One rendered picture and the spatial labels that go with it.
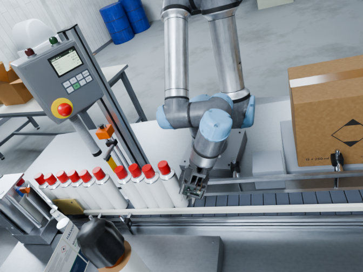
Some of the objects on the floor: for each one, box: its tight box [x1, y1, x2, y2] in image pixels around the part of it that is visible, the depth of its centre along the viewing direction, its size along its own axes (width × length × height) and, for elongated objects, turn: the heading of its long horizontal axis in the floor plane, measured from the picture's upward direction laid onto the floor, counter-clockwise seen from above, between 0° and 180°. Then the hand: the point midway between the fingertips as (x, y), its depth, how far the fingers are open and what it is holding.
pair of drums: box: [99, 0, 151, 45], centre depth 689 cm, size 73×123×87 cm, turn 177°
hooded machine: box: [12, 18, 60, 58], centre depth 505 cm, size 66×59×131 cm
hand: (187, 194), depth 89 cm, fingers closed, pressing on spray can
